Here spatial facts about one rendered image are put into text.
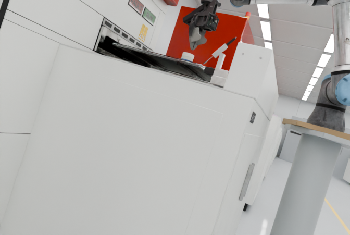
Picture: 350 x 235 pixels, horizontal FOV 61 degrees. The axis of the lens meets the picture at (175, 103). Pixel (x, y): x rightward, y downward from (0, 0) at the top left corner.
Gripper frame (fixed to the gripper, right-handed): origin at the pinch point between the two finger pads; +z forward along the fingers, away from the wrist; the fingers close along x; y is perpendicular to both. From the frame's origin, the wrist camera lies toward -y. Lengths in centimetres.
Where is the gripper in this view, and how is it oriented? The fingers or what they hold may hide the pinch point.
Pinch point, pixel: (191, 47)
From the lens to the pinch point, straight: 126.9
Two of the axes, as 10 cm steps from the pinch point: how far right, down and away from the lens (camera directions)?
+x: 6.8, 2.1, 7.0
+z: -3.0, 9.5, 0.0
